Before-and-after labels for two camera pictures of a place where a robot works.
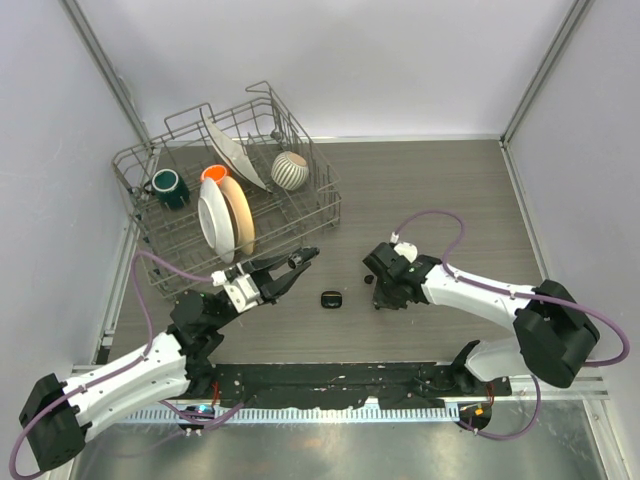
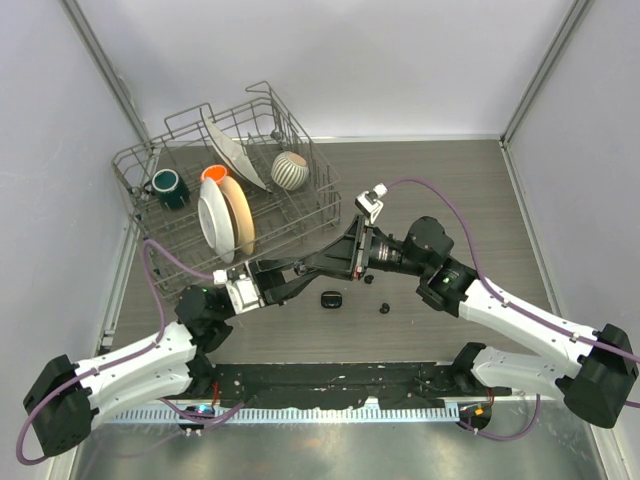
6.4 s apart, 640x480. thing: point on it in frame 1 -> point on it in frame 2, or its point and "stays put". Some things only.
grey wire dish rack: x=236 y=181 stays put
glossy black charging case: x=331 y=299 stays put
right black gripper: x=386 y=302 -> x=348 y=257
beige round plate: x=242 y=212 stays put
